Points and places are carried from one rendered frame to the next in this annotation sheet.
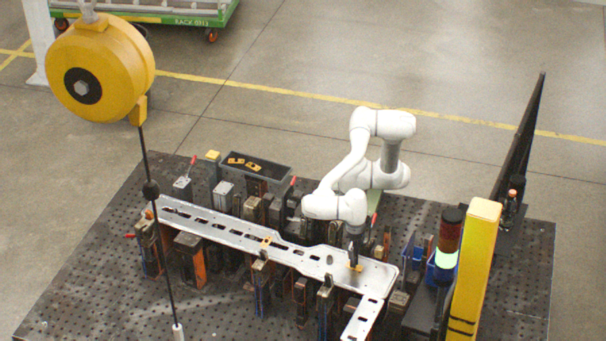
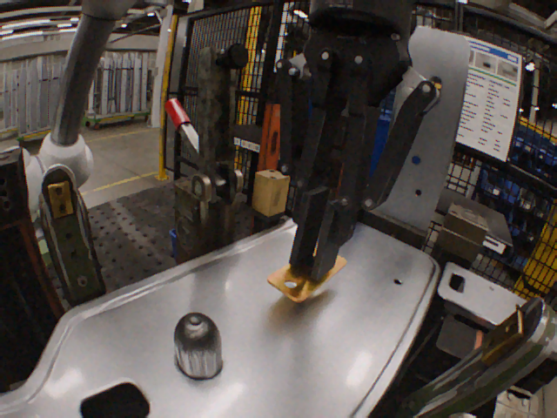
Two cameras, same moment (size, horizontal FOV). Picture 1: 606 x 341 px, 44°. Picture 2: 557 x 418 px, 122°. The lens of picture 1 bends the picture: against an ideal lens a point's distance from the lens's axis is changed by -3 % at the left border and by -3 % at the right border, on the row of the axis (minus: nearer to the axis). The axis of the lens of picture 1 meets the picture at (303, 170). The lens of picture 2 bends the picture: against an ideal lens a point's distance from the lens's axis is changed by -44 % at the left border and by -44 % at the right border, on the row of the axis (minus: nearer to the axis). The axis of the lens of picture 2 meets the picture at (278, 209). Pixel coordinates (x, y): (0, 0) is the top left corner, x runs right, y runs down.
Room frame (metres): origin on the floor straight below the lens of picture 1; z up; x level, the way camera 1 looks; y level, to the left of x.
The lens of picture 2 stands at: (2.55, -0.02, 1.17)
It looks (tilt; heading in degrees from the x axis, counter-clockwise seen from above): 25 degrees down; 281
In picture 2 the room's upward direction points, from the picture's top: 9 degrees clockwise
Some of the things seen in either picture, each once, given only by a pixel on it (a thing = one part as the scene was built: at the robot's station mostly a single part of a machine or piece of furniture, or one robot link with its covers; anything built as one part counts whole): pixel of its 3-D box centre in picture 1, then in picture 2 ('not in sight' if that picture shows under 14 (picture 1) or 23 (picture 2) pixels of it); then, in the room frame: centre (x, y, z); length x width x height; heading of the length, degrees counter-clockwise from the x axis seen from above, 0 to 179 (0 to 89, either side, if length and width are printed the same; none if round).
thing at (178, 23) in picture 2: not in sight; (198, 99); (3.97, -2.41, 1.00); 1.34 x 0.14 x 2.00; 162
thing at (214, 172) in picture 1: (216, 188); not in sight; (3.27, 0.48, 0.92); 0.08 x 0.08 x 0.44; 64
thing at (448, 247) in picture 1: (448, 240); not in sight; (1.73, -0.45, 1.96); 0.07 x 0.07 x 0.06
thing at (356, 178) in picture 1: (354, 172); (14, 185); (3.38, -0.29, 0.92); 0.18 x 0.16 x 0.22; 84
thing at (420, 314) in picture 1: (454, 266); (341, 164); (2.54, -0.71, 1.01); 0.90 x 0.22 x 0.03; 154
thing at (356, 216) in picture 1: (352, 205); not in sight; (2.55, -0.22, 1.40); 0.13 x 0.11 x 0.16; 84
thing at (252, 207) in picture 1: (253, 229); not in sight; (2.97, 0.26, 0.89); 0.13 x 0.11 x 0.38; 154
